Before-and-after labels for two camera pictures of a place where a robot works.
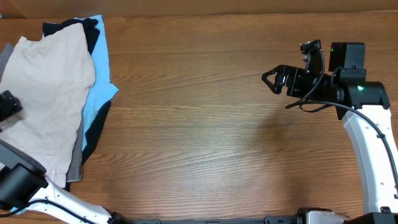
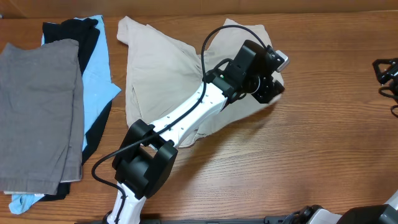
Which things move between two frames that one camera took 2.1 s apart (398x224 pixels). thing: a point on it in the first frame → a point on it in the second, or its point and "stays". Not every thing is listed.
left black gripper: x=9 y=106 → x=266 y=87
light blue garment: x=101 y=91 stays
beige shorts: x=51 y=73 → x=164 y=74
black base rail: x=281 y=219 stays
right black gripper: x=295 y=76 → x=393 y=70
